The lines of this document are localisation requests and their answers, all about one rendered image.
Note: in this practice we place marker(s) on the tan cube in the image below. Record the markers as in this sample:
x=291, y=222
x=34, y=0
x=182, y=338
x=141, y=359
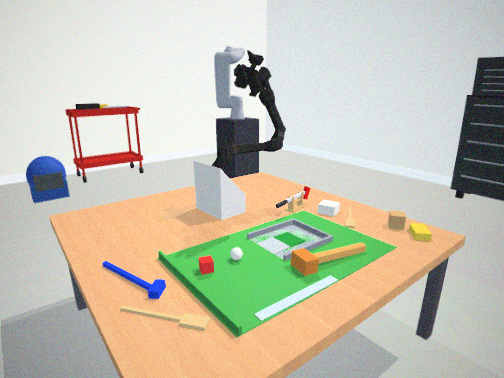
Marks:
x=396, y=220

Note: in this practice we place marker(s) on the orange wooden mallet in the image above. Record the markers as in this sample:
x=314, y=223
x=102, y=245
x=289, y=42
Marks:
x=308, y=263

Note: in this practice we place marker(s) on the red cube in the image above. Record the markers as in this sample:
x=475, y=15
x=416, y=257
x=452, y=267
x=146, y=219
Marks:
x=206, y=265

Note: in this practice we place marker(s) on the yellow rectangular block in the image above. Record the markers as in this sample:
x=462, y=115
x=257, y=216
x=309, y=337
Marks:
x=420, y=231

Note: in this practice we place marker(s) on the blue toy putter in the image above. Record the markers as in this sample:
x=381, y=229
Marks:
x=154, y=290

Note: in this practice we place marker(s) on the white golf ball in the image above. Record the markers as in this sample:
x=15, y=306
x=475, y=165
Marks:
x=236, y=253

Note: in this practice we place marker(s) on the green flat mat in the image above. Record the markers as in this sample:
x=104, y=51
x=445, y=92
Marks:
x=260, y=278

